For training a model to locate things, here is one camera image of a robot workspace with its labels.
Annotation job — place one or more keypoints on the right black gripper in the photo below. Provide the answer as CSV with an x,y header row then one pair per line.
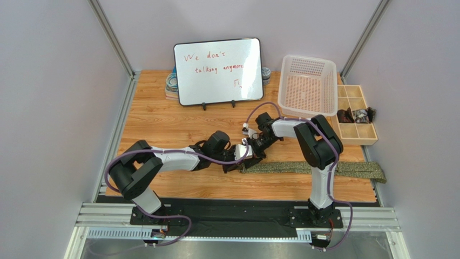
x,y
256,145

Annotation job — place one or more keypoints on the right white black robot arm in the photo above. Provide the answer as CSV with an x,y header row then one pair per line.
x,y
320,146

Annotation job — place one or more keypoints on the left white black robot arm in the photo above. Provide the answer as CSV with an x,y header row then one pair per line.
x,y
131,173

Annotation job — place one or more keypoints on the blue tape roll stack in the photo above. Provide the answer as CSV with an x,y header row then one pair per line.
x,y
171,88

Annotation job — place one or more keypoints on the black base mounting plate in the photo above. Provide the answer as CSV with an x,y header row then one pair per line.
x,y
236,218

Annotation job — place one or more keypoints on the blue white patterned jar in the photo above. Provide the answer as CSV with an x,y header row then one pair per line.
x,y
266,75

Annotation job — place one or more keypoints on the white perforated plastic basket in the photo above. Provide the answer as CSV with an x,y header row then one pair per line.
x,y
308,87

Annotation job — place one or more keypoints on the whiteboard with red writing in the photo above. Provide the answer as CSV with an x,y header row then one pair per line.
x,y
221,71

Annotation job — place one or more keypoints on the dark rolled tie in box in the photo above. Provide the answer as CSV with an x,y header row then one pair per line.
x,y
345,116

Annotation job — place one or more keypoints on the wooden compartment organizer box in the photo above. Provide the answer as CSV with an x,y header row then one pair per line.
x,y
351,96

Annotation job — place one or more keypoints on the patterned rolled tie in box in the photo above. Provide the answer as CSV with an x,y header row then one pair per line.
x,y
364,116

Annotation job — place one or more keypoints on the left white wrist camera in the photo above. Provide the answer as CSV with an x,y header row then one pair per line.
x,y
243,151

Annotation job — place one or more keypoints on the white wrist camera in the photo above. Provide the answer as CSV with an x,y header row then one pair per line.
x,y
243,151
247,131

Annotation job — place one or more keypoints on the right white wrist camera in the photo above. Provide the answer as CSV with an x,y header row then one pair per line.
x,y
247,131

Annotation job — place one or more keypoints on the left aluminium frame post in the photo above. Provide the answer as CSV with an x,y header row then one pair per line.
x,y
127,93

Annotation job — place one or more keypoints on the aluminium frame post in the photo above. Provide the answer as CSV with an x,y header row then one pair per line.
x,y
364,37
127,93

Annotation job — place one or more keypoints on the aluminium front rail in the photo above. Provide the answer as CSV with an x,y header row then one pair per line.
x,y
103,230

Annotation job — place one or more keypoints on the right aluminium frame post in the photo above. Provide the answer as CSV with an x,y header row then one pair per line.
x,y
364,37

